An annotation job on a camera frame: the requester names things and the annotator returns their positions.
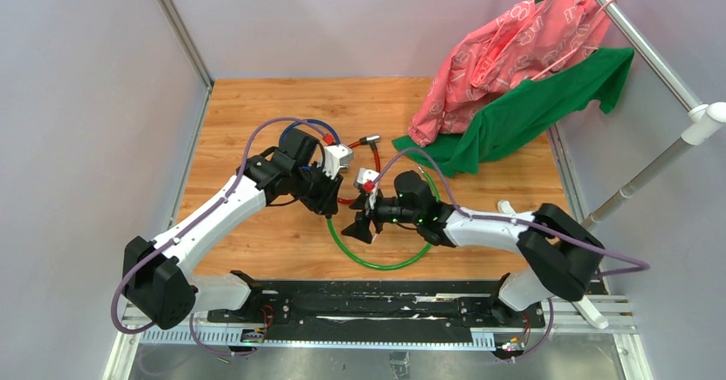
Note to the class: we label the green t-shirt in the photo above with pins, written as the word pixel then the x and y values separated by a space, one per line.
pixel 522 114

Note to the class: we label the pink patterned garment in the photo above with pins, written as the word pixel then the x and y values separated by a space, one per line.
pixel 494 59

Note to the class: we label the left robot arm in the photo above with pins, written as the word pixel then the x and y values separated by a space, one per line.
pixel 158 275

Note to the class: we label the blue cable lock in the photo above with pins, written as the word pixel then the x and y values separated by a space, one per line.
pixel 309 131

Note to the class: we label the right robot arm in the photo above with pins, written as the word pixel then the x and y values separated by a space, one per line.
pixel 562 257

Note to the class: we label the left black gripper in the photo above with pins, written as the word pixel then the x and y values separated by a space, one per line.
pixel 326 203

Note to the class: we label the pink clothes hanger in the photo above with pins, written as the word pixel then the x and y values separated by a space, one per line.
pixel 574 49

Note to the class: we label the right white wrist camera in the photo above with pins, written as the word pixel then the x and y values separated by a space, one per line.
pixel 366 183

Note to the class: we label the metal clothes rack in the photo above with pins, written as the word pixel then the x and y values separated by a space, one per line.
pixel 649 178

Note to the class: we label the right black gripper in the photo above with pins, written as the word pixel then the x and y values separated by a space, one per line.
pixel 360 228

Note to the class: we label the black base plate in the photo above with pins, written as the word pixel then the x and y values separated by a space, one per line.
pixel 393 311

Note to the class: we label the green cable lock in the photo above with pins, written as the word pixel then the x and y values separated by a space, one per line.
pixel 401 249

